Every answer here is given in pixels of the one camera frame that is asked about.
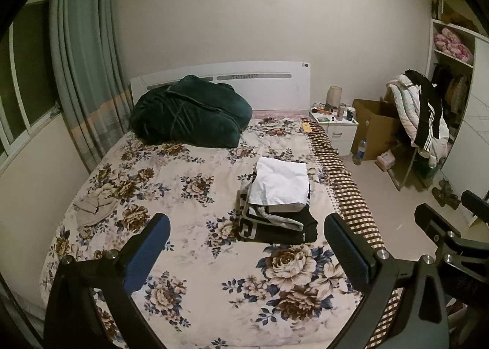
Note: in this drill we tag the pair of brown shoes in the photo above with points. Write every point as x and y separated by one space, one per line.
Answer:
446 194

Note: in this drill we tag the pink tissue packet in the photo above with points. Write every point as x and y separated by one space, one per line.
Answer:
386 160

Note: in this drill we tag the white puffer jacket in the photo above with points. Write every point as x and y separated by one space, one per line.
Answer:
403 104

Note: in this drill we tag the white nightstand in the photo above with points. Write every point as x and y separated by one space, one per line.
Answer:
336 135

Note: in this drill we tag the green striped curtain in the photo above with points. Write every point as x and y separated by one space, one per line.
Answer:
88 66

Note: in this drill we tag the crumpled grey cloth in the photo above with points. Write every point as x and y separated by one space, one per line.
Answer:
93 207

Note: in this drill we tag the beige table lamp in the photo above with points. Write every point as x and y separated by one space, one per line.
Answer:
334 96

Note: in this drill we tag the dark green blanket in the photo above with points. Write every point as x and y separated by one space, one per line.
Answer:
191 112

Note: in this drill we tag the brown can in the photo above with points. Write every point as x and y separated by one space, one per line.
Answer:
341 111

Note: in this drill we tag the window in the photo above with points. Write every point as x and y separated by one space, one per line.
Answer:
30 66

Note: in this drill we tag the wooden chair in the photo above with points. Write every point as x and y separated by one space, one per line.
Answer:
401 169

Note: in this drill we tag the small yellow item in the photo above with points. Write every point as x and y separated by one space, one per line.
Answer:
306 127

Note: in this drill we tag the white t-shirt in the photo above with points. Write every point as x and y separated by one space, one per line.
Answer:
279 181

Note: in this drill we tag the floral bedspread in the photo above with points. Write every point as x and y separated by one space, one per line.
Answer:
191 219

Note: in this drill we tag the black and white patterned garment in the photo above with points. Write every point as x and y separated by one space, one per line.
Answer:
248 228

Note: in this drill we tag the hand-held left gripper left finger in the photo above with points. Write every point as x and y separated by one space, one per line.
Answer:
151 246

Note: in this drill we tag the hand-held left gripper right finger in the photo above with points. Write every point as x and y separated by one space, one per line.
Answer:
344 246

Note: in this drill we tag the white headboard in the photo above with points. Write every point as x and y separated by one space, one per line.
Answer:
275 85

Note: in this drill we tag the plastic water bottle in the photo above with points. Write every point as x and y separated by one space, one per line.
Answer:
360 152

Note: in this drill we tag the dark mug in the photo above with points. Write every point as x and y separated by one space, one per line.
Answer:
350 114

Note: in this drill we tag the pink quilt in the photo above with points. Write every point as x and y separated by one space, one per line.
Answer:
452 43

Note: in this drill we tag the black jacket with white stripes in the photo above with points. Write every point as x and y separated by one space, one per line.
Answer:
428 112

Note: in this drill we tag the green bin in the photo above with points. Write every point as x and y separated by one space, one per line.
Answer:
429 173

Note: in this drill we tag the white wardrobe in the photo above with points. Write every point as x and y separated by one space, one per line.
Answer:
473 135

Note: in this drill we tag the large cardboard box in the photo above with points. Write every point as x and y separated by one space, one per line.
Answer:
372 131

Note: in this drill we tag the plain black folded garment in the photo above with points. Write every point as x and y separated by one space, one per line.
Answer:
301 232

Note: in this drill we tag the hanging clothes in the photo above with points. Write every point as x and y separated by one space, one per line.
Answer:
454 87

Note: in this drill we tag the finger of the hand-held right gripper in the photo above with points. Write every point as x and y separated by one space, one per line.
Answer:
477 206
431 225

